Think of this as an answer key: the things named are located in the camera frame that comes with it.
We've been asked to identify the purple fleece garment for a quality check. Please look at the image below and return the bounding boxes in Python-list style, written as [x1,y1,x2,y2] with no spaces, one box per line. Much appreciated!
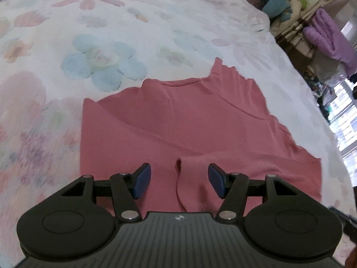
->
[303,8,357,76]

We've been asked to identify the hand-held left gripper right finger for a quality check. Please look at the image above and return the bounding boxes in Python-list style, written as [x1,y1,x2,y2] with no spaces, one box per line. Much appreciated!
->
[208,163,299,223]

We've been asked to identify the pink knit shirt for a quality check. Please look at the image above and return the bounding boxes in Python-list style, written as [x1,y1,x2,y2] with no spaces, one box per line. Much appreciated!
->
[79,57,323,213]

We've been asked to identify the bright window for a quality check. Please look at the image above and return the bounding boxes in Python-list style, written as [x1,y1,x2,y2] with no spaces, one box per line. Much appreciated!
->
[325,75,357,188]

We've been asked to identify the floral fleece blanket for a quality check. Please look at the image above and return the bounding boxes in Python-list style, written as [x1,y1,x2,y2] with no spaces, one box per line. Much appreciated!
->
[0,0,355,268]

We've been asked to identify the patterned beige curtain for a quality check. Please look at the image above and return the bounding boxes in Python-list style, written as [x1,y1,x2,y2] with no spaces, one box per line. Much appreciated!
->
[275,0,352,62]

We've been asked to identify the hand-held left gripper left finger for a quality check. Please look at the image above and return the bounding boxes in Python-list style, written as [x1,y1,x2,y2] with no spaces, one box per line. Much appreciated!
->
[60,163,152,223]

